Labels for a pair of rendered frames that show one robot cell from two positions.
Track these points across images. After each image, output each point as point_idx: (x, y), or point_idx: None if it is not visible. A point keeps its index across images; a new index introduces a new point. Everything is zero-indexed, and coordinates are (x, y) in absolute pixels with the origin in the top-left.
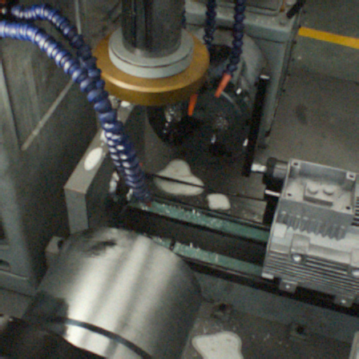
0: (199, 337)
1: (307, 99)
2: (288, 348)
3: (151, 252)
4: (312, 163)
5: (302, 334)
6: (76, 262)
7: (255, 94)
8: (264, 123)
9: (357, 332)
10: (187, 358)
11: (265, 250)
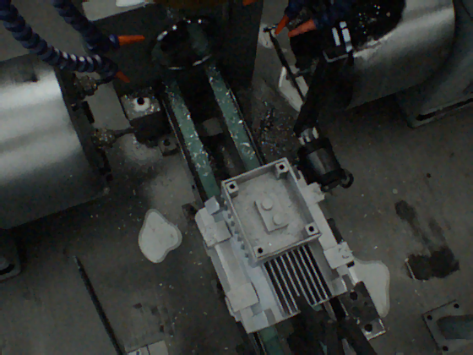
0: (156, 212)
1: None
2: (202, 286)
3: (54, 117)
4: (297, 182)
5: (218, 290)
6: (2, 71)
7: (373, 68)
8: (421, 104)
9: (160, 341)
10: (132, 216)
11: None
